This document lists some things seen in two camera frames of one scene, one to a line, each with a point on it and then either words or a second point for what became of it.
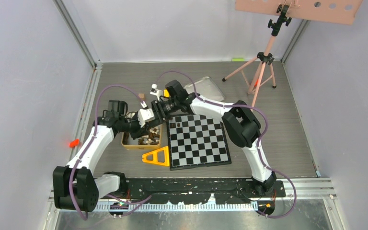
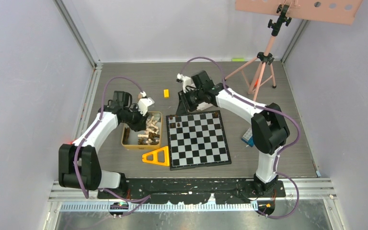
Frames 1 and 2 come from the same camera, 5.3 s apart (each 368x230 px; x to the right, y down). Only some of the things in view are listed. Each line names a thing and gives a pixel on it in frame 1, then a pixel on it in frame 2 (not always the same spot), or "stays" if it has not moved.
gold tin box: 152,140 stays
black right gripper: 160,116 -> 184,106
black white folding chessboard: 196,141 stays
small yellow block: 166,93 stays
